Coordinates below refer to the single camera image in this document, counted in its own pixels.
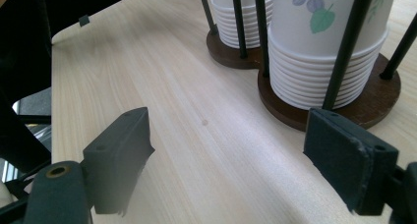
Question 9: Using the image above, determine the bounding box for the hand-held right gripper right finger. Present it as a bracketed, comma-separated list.
[303, 107, 400, 217]

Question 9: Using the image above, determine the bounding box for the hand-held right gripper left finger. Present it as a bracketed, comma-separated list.
[82, 106, 156, 217]

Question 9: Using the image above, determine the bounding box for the brown wooden cup holder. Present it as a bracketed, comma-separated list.
[196, 0, 417, 133]

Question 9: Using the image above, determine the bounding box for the stack of white paper cups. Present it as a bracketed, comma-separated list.
[267, 0, 398, 111]
[209, 0, 274, 50]

